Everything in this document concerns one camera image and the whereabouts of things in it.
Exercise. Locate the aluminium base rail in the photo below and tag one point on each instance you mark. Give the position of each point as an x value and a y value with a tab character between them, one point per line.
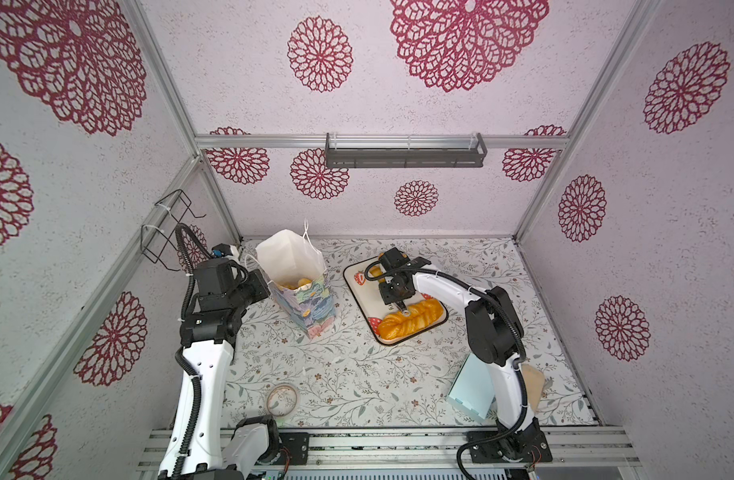
436	448

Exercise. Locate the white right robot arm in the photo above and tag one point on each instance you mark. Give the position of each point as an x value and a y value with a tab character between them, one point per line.
494	332

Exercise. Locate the black wire wall basket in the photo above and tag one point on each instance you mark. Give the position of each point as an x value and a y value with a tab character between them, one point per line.
157	237

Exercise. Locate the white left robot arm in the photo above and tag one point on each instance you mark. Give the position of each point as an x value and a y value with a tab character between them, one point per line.
207	348

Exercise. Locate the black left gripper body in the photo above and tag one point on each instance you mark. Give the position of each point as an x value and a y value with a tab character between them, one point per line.
250	290

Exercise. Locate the white slotted tongs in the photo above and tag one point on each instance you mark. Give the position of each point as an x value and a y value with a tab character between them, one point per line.
401	306

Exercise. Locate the small bread roll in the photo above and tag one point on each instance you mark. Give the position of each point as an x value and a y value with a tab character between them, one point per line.
376	273
302	282

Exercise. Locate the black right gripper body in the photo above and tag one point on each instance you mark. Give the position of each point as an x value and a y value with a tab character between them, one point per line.
390	292

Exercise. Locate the black wall shelf rack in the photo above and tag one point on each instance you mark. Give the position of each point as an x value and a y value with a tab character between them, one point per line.
407	156

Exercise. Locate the round tape roll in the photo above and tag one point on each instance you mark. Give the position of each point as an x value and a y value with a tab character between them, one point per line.
282	400

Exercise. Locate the floral paper gift bag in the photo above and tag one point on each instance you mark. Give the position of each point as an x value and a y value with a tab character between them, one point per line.
297	275

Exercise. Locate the braided yellow bread loaf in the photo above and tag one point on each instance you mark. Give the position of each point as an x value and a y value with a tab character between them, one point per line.
420	316

